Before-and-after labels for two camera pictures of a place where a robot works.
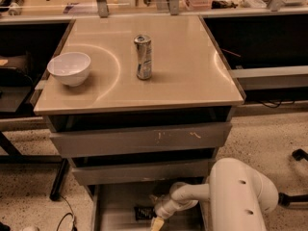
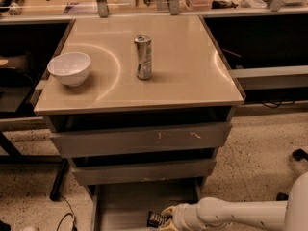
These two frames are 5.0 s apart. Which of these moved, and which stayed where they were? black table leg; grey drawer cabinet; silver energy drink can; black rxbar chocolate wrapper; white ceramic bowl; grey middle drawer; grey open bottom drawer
Moved: black rxbar chocolate wrapper
Stayed: grey middle drawer; white ceramic bowl; grey open bottom drawer; silver energy drink can; grey drawer cabinet; black table leg
